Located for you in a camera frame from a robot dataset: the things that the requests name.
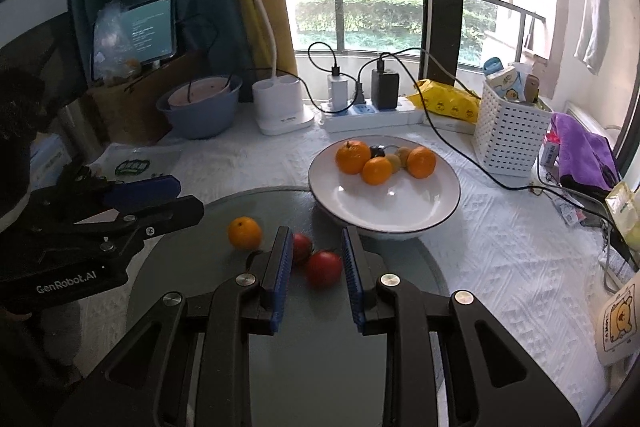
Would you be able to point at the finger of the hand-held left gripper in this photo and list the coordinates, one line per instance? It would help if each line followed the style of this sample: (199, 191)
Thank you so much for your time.
(165, 214)
(150, 189)

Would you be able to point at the tablet with lit screen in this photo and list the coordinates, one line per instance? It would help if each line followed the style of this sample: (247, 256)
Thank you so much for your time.
(150, 27)

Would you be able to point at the pink bowl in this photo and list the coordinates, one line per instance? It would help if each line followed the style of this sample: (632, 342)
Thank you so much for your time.
(200, 92)

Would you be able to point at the steel thermos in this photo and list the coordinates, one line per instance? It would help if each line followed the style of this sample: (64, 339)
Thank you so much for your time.
(80, 127)

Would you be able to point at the white plate with dark rim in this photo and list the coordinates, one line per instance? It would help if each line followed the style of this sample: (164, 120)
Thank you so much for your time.
(400, 207)

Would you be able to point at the dark plum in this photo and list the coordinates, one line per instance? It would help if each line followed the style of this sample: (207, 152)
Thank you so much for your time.
(377, 151)

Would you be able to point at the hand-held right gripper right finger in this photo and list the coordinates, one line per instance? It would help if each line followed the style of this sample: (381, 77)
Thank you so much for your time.
(353, 279)

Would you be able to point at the white charger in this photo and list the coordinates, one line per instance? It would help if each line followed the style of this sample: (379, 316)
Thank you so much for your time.
(338, 93)

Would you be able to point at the white desk lamp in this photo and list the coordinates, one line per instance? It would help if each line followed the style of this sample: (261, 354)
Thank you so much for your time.
(280, 107)

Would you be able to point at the round grey glass turntable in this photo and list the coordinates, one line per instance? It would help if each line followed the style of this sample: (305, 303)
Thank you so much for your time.
(310, 367)

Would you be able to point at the cardboard box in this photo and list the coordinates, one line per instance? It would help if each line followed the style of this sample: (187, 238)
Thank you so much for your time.
(150, 102)

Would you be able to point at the red tomato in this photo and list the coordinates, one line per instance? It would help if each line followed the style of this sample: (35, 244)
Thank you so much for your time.
(301, 248)
(324, 268)

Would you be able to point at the light blue tissue box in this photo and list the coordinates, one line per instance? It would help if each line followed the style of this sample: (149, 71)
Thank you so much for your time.
(50, 162)

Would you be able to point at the cartoon print packet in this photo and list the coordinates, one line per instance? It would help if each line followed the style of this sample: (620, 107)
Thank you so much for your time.
(505, 83)

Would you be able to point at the blue plastic basin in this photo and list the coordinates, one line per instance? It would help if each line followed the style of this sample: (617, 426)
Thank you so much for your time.
(200, 121)

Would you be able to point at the white power strip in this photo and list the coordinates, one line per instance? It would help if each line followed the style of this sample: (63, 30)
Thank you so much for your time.
(370, 117)

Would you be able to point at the orange mandarin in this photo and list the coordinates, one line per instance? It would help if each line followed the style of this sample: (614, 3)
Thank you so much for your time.
(244, 232)
(351, 156)
(376, 170)
(421, 161)

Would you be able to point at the small red white box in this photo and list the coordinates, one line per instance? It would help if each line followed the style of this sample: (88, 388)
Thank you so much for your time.
(550, 149)

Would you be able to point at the hanging white garment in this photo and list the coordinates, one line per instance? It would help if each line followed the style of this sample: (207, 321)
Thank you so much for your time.
(592, 7)

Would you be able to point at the small olive-yellow fruit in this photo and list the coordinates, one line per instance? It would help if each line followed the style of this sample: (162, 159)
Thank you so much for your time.
(392, 161)

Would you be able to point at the black charger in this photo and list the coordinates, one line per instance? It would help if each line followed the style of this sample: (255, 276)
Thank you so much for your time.
(385, 89)

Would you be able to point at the white perforated basket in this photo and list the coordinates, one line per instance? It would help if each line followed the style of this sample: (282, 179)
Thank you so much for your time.
(507, 132)

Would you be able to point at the small orange kumquat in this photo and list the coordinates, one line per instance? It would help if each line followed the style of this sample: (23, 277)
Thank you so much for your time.
(404, 153)

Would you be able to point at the yellow snack packet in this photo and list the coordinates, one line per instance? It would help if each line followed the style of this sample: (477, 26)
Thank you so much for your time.
(445, 102)

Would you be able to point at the blue capped bottle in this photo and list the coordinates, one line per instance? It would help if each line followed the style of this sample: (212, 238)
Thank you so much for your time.
(493, 65)

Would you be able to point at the balcony railing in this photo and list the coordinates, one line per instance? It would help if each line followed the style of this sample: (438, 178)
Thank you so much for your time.
(380, 14)

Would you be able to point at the purple cloth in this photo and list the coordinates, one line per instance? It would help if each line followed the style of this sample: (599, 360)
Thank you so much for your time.
(585, 147)

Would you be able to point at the white mug with bear print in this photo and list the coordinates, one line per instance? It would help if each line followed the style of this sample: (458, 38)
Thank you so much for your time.
(620, 322)

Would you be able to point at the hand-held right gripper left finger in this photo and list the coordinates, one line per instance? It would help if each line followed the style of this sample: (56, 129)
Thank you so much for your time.
(282, 279)

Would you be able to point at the clear plastic bag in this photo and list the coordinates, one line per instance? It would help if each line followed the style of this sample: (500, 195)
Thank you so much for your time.
(112, 42)

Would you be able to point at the yellow-green tissue pack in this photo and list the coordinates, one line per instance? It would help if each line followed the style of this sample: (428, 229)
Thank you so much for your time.
(625, 212)

